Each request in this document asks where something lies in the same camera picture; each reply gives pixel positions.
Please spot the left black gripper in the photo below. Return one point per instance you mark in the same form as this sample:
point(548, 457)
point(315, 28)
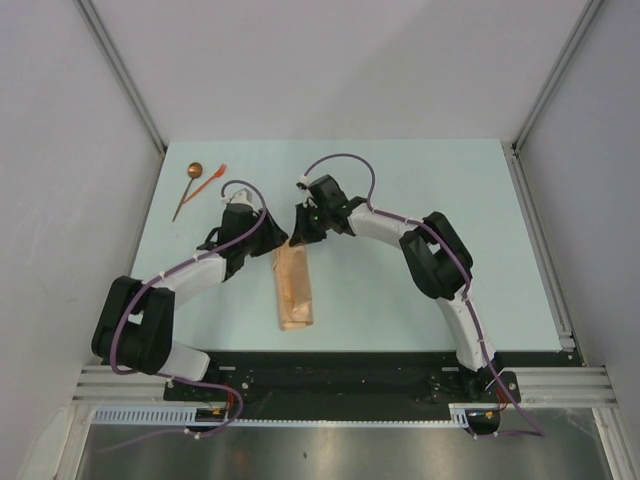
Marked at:
point(272, 236)

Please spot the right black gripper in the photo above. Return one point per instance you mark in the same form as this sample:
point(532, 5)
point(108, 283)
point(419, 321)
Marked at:
point(303, 233)

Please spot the orange cloth napkin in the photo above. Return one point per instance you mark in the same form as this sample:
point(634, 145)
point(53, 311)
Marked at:
point(293, 287)

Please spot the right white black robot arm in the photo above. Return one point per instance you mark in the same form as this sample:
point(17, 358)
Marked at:
point(438, 263)

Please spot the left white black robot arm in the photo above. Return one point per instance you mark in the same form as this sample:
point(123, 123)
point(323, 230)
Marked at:
point(135, 327)

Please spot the orange plastic fork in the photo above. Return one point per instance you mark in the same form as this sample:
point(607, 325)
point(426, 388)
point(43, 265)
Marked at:
point(219, 173)

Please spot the copper spoon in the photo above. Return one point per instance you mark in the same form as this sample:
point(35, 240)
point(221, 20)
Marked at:
point(194, 171)

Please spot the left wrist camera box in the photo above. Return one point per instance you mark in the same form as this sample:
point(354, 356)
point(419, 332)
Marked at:
point(242, 196)

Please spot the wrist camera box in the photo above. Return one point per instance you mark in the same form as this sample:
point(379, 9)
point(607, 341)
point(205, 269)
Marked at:
point(242, 196)
point(303, 186)

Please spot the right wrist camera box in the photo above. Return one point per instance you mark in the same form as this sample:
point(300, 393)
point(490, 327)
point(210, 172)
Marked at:
point(303, 186)

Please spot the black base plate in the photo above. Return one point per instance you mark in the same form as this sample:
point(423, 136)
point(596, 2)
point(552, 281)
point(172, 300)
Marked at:
point(345, 386)

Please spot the slotted cable duct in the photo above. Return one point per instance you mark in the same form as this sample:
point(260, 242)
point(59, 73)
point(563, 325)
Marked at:
point(205, 418)

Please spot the left aluminium frame post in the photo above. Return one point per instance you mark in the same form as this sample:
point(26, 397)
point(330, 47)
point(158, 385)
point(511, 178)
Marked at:
point(116, 64)

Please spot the aluminium frame post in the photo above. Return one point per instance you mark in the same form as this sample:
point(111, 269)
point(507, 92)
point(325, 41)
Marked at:
point(116, 64)
point(560, 67)

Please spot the right aluminium frame post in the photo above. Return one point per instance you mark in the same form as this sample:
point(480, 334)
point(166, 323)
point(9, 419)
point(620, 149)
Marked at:
point(560, 67)

